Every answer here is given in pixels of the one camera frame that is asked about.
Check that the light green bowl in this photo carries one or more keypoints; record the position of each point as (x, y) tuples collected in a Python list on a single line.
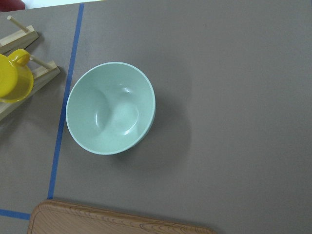
[(111, 108)]

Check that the yellow mug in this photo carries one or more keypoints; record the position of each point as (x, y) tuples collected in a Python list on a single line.
[(16, 79)]

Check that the wooden cutting board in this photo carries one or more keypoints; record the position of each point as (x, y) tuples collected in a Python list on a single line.
[(59, 217)]

